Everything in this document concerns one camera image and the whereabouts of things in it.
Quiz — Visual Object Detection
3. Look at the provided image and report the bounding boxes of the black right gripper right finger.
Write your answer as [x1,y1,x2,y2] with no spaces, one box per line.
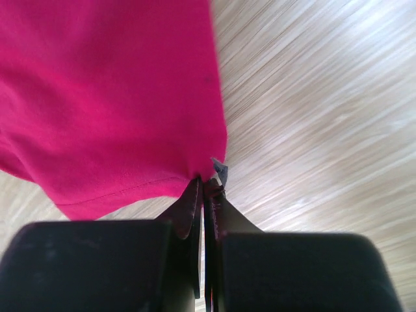
[203,179,402,311]

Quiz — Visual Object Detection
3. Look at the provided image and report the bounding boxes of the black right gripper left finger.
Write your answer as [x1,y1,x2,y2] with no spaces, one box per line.
[1,179,201,311]

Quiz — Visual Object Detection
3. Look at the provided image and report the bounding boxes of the red polo shirt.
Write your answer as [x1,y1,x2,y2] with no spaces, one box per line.
[1,1,227,220]

